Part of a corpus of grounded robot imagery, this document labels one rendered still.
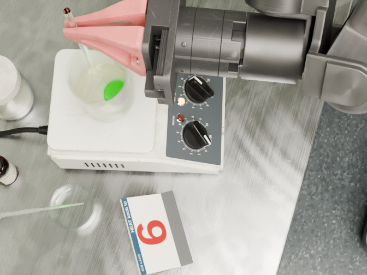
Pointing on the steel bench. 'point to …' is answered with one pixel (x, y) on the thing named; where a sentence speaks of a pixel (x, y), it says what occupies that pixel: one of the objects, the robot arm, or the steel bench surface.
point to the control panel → (212, 154)
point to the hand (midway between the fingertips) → (74, 29)
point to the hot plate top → (67, 122)
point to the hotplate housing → (80, 160)
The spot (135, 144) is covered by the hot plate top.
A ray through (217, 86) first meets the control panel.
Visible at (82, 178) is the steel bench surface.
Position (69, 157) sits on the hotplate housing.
